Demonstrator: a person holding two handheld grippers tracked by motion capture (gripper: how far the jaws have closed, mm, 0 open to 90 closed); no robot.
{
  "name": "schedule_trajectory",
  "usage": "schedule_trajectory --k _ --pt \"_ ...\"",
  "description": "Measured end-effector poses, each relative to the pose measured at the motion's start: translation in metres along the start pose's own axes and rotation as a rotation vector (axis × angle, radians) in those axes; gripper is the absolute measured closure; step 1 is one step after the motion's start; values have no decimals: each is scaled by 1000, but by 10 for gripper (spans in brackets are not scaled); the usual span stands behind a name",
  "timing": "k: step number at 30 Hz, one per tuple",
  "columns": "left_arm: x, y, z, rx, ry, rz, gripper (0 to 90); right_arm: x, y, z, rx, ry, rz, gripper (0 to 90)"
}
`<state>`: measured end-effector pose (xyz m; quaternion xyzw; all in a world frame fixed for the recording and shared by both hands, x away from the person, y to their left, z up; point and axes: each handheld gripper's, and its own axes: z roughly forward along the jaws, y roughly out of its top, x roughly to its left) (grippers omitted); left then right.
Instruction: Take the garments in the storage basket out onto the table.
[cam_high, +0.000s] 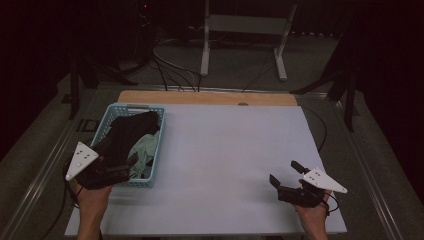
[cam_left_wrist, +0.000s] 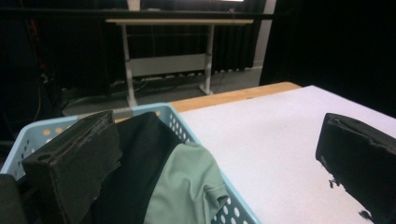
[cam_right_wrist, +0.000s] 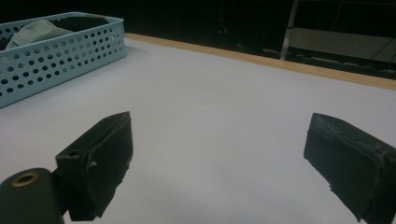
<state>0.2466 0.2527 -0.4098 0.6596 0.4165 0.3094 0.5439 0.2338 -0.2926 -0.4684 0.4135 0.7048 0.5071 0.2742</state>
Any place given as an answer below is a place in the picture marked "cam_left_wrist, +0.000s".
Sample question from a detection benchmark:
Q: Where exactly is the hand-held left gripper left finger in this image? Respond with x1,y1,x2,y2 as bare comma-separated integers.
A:
21,110,123,224

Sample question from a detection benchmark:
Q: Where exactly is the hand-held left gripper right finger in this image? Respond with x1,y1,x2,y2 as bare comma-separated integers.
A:
315,112,396,224

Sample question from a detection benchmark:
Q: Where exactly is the black garment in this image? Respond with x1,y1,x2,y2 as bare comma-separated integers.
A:
79,111,185,224

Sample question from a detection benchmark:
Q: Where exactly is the light blue perforated plastic basket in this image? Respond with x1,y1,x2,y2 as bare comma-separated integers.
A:
0,102,262,224

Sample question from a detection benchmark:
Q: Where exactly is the light green garment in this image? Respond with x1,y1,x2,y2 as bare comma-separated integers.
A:
143,142,230,224

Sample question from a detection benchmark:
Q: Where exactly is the white sheet table cover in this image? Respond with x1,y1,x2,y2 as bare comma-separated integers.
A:
178,85,396,224

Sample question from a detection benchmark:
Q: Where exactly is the white power strip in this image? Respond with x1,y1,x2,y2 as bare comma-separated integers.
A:
139,73,197,82

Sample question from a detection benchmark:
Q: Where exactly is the black curtain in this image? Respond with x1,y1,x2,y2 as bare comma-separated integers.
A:
214,0,267,74

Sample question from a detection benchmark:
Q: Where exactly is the white frame desk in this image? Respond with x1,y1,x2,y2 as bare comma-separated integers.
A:
105,18,255,107

